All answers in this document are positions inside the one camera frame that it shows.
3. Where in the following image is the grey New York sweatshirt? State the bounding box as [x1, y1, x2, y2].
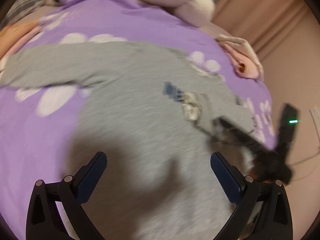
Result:
[1, 42, 254, 239]

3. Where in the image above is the purple floral bed sheet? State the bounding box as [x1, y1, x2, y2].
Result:
[1, 0, 276, 239]

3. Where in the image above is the folded orange pink garment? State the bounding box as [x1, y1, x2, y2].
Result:
[1, 20, 41, 59]

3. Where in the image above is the pink curtain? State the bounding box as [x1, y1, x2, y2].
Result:
[195, 0, 311, 61]

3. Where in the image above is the white power cable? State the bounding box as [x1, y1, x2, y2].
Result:
[287, 147, 320, 181]

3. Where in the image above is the folded pink cream garment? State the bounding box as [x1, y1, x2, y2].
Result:
[215, 34, 264, 81]

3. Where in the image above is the white wall power strip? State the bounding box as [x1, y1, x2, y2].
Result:
[309, 106, 320, 132]

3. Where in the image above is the grey plaid pillow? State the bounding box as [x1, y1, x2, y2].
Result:
[1, 0, 44, 29]

